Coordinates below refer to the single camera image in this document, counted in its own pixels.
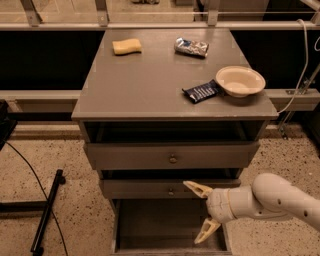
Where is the crumpled silver foil packet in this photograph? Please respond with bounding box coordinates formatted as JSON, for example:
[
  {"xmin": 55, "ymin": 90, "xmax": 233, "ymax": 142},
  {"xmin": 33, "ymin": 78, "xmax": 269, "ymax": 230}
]
[{"xmin": 174, "ymin": 37, "xmax": 209, "ymax": 58}]

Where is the grey middle drawer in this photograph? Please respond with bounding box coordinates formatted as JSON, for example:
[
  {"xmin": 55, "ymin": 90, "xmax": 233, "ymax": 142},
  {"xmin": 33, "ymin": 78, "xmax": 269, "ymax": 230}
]
[{"xmin": 99, "ymin": 178, "xmax": 242, "ymax": 201}]

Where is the black floor cable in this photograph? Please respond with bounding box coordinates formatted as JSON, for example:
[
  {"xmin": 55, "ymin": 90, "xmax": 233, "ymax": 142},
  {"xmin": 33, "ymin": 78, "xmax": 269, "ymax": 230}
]
[{"xmin": 5, "ymin": 141, "xmax": 69, "ymax": 256}]

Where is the yellow sponge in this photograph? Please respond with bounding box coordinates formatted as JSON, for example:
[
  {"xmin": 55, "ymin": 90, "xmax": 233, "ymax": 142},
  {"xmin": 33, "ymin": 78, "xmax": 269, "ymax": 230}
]
[{"xmin": 112, "ymin": 38, "xmax": 142, "ymax": 55}]

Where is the grey bottom drawer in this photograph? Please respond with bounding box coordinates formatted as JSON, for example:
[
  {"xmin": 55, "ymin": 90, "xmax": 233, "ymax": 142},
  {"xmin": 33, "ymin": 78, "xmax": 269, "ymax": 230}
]
[{"xmin": 111, "ymin": 199, "xmax": 233, "ymax": 256}]

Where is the black equipment at left edge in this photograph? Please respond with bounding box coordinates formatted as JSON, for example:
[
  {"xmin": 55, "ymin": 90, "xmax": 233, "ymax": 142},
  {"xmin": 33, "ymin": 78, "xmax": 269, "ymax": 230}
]
[{"xmin": 0, "ymin": 100, "xmax": 17, "ymax": 151}]

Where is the grey drawer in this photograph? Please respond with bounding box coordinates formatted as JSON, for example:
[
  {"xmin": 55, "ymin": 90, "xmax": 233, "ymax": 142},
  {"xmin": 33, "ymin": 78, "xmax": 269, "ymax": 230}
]
[
  {"xmin": 111, "ymin": 199, "xmax": 233, "ymax": 256},
  {"xmin": 99, "ymin": 178, "xmax": 242, "ymax": 201},
  {"xmin": 85, "ymin": 142, "xmax": 259, "ymax": 170}
]

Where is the dark blue snack wrapper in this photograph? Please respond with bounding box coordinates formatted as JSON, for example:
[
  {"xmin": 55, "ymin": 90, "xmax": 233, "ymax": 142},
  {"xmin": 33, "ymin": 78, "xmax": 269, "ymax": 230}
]
[{"xmin": 182, "ymin": 80, "xmax": 223, "ymax": 104}]

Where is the metal folding stand leg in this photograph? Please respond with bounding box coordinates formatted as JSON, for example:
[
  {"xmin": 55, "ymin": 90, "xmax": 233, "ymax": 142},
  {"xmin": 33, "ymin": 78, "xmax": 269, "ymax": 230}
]
[{"xmin": 278, "ymin": 64, "xmax": 320, "ymax": 140}]

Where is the white hanging cable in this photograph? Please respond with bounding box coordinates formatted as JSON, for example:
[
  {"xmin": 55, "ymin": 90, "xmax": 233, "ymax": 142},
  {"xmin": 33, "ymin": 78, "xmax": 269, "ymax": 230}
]
[{"xmin": 278, "ymin": 18, "xmax": 310, "ymax": 115}]

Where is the metal railing frame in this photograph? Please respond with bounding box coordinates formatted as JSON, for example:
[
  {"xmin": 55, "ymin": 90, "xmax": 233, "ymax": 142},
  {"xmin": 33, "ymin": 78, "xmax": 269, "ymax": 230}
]
[{"xmin": 0, "ymin": 0, "xmax": 320, "ymax": 113}]

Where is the grey top drawer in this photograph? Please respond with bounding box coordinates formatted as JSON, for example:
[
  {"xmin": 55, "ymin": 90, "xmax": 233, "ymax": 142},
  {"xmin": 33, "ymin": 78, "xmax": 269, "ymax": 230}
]
[{"xmin": 85, "ymin": 142, "xmax": 259, "ymax": 170}]

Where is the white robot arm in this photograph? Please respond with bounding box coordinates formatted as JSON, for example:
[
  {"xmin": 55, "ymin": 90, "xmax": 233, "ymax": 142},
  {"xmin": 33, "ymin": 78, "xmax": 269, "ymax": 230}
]
[{"xmin": 183, "ymin": 173, "xmax": 320, "ymax": 244}]

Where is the black stand base bar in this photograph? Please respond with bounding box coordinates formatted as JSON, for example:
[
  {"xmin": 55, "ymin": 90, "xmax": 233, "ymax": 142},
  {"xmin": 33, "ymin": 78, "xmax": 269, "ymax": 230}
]
[{"xmin": 31, "ymin": 169, "xmax": 65, "ymax": 256}]

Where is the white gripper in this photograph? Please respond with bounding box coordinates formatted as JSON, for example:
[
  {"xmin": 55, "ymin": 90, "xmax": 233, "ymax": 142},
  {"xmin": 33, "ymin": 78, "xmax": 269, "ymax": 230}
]
[{"xmin": 183, "ymin": 181, "xmax": 235, "ymax": 244}]

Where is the cream plastic bowl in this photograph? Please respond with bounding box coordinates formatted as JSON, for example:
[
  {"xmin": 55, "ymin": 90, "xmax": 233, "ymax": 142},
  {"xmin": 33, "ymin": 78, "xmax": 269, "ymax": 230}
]
[{"xmin": 216, "ymin": 66, "xmax": 266, "ymax": 98}]

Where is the grey wooden drawer cabinet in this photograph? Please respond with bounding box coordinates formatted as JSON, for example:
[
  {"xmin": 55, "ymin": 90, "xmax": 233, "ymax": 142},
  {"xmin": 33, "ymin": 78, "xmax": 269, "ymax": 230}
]
[{"xmin": 71, "ymin": 27, "xmax": 280, "ymax": 256}]

